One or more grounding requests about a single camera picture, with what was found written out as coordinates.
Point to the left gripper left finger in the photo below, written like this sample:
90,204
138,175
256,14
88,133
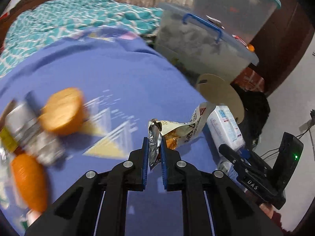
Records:
96,204

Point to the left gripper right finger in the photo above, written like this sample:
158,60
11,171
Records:
212,203

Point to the white blue tissue pack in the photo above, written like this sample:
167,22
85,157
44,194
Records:
225,130

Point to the cream snack wrapper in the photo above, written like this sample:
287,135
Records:
176,134

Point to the crushed green can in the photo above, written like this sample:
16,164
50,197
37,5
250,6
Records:
24,125

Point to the yellow red medicine box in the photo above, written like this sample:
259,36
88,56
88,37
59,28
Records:
8,142

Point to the beige round trash bin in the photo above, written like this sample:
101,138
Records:
219,92

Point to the person right hand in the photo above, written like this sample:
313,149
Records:
268,209

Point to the black bag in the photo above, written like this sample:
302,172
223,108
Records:
257,111

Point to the orange red gift bag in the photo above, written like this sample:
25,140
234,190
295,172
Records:
249,80

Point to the purple patterned bed sheet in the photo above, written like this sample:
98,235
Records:
136,84

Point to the small orange fruit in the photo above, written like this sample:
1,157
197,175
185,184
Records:
251,48

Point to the dark wooden door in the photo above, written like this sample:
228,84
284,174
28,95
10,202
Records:
281,43

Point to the middle teal lid storage bin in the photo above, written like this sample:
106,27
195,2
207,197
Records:
243,18

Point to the teal patterned quilt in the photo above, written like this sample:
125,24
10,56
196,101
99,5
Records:
34,29

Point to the carved wooden headboard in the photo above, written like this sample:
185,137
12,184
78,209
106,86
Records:
37,0

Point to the grey bin blue handle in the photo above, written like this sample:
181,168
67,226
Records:
196,46

